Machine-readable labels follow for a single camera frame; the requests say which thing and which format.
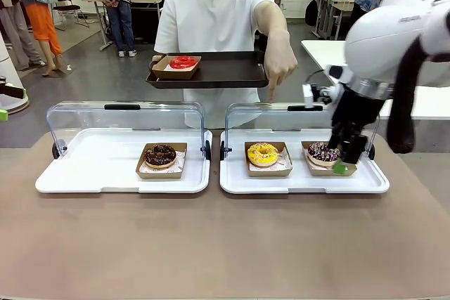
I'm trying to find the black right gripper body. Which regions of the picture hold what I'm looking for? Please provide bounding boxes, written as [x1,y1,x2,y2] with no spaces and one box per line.
[332,84,384,138]

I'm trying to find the brown cardboard donut box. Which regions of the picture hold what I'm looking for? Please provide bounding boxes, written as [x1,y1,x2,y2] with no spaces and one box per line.
[244,141,294,178]
[301,141,358,177]
[135,142,188,180]
[151,55,203,80]

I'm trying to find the dark brown serving tray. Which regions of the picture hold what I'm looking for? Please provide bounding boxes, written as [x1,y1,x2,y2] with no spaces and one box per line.
[146,50,270,90]

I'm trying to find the red glazed donut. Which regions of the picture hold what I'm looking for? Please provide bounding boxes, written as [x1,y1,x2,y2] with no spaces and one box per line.
[169,55,198,71]

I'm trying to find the person's left forearm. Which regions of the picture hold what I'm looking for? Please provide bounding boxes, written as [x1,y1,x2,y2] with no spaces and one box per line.
[253,0,290,39]

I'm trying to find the dark purple sprinkled donut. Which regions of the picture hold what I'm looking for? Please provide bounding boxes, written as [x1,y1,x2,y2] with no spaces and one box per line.
[307,141,341,168]

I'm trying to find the person in grey trousers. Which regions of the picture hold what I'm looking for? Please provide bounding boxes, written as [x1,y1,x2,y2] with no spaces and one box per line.
[0,0,49,71]

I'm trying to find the yellow sprinkled donut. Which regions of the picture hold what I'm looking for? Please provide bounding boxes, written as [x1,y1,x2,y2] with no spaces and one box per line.
[247,141,280,167]

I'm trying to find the chocolate glazed donut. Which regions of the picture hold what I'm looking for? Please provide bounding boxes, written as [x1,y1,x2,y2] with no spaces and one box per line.
[143,143,177,169]

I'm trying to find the person in white shirt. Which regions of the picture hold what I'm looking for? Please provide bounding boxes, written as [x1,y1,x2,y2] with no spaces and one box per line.
[153,0,282,129]

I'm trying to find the person's left hand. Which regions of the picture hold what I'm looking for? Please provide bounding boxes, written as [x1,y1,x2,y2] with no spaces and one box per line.
[263,31,299,104]

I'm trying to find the person's right hand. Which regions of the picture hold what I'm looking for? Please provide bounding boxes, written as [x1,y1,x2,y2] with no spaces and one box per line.
[150,54,168,69]

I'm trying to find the white cylindrical appliance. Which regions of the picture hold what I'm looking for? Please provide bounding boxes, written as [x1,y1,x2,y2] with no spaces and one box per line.
[0,29,31,115]

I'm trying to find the white display tray base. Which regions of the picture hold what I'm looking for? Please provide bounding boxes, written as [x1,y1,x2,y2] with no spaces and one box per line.
[34,127,214,195]
[219,128,390,195]

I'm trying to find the white printed paper liner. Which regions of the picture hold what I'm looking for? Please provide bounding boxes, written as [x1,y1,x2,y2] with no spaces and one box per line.
[248,147,293,171]
[139,150,186,174]

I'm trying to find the white rectangular table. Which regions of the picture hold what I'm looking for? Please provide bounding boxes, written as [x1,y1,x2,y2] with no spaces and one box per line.
[301,39,450,153]

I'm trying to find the clear plastic display lid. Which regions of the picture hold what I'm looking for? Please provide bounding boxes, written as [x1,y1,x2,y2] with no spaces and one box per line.
[224,102,381,159]
[45,100,208,159]

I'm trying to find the black office chair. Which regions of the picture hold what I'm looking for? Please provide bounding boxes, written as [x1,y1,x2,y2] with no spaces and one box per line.
[52,0,91,32]

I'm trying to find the black bag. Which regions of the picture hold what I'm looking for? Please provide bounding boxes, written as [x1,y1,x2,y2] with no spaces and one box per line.
[304,0,319,27]

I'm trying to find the grey background desk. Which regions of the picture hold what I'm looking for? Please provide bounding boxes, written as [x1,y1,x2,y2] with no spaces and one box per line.
[314,0,356,40]

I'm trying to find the black cable sleeve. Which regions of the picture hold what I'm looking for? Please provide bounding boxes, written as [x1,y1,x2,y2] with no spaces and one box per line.
[386,38,432,155]

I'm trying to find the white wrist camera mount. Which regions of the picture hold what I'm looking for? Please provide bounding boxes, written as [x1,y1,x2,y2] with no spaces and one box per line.
[301,81,344,110]

